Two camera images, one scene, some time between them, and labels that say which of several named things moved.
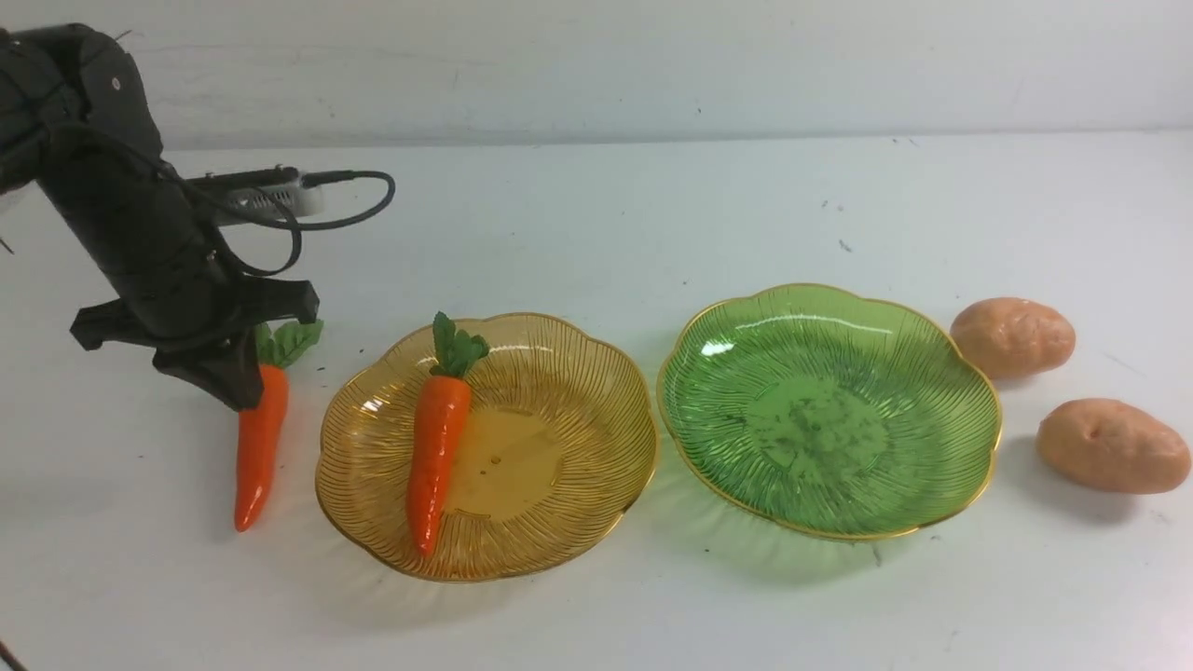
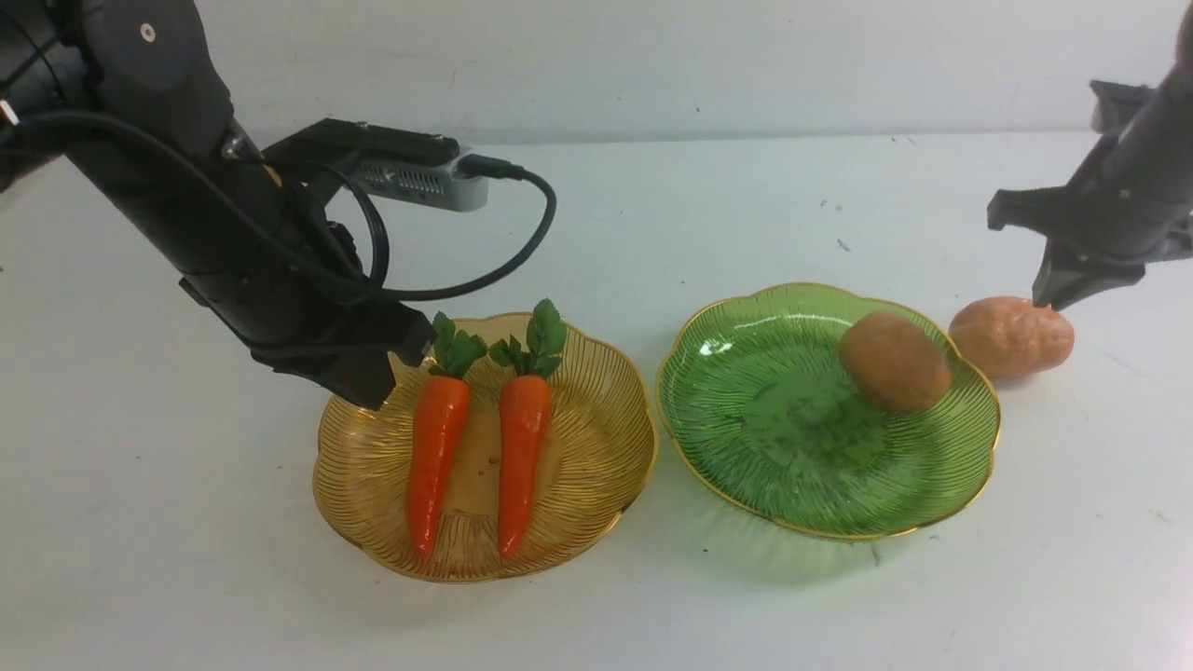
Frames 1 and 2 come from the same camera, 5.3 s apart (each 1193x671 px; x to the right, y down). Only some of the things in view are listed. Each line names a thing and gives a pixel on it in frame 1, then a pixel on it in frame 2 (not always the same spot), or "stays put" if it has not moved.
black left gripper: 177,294 → 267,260
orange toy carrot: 263,423 → 524,411
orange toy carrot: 438,417 stays put
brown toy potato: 1013,338 stays put
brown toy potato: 1112,445 → 894,362
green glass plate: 834,411 stays put
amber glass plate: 559,443 stays put
